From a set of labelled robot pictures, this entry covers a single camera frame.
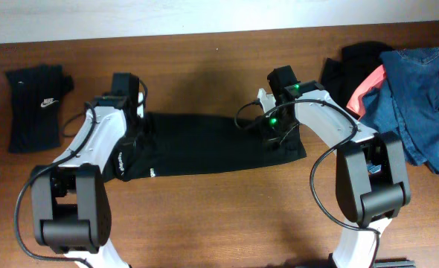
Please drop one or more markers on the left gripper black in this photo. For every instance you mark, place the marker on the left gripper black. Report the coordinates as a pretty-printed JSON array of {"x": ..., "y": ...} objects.
[{"x": 131, "y": 139}]

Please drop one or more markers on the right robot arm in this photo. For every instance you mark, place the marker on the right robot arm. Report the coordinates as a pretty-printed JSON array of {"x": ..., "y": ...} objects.
[{"x": 371, "y": 178}]

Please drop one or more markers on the black t-shirt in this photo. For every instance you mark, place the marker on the black t-shirt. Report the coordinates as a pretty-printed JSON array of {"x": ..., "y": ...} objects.
[{"x": 189, "y": 144}]

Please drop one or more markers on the blue denim jeans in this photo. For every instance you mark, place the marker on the blue denim jeans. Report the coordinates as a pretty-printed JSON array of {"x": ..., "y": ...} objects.
[{"x": 407, "y": 103}]

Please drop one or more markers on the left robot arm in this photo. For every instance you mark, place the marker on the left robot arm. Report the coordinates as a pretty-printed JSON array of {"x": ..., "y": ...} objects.
[{"x": 71, "y": 212}]

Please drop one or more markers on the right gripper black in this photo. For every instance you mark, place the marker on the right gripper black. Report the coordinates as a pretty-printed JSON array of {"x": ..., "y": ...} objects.
[{"x": 267, "y": 136}]

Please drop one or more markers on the black Nike sock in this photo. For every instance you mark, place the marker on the black Nike sock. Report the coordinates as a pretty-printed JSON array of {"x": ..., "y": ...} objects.
[{"x": 36, "y": 97}]

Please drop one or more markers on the pink paper tag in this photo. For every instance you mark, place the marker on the pink paper tag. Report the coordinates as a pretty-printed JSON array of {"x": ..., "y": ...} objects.
[{"x": 374, "y": 80}]

